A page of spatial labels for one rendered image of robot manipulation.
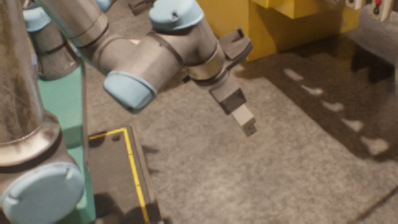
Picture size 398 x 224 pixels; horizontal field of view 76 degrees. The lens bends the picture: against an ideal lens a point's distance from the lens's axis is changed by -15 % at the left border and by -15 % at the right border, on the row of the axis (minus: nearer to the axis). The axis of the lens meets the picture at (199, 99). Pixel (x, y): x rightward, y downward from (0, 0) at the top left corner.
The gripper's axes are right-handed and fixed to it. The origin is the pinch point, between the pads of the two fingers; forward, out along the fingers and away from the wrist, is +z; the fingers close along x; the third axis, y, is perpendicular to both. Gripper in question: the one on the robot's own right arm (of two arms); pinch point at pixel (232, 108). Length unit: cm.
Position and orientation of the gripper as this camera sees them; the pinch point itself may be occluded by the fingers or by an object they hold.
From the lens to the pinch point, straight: 67.1
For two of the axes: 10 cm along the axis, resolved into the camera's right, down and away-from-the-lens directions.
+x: 4.5, 6.2, -6.4
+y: -8.1, 5.9, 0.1
